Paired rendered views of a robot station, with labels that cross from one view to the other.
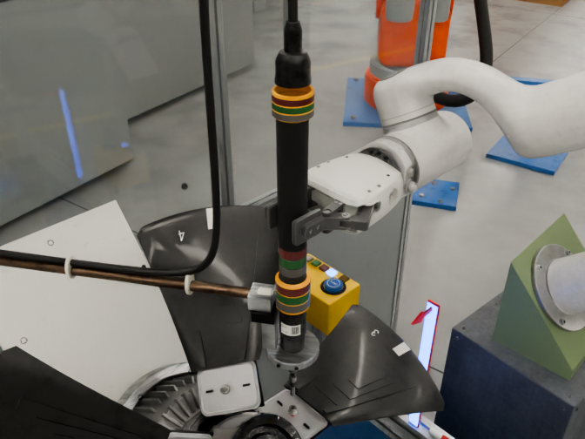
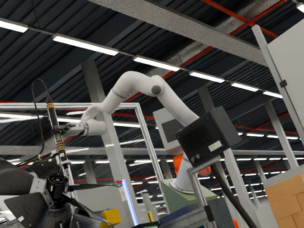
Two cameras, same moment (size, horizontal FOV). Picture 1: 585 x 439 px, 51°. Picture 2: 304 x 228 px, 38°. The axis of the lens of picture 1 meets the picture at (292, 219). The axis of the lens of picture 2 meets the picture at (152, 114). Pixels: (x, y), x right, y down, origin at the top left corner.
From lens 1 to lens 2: 2.22 m
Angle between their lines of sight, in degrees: 52
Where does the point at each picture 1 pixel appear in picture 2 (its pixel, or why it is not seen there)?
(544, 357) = (182, 204)
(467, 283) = not seen: outside the picture
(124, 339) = not seen: hidden behind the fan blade
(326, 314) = (104, 216)
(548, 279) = (175, 182)
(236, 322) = (54, 169)
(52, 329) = not seen: hidden behind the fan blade
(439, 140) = (93, 121)
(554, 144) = (107, 105)
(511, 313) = (168, 197)
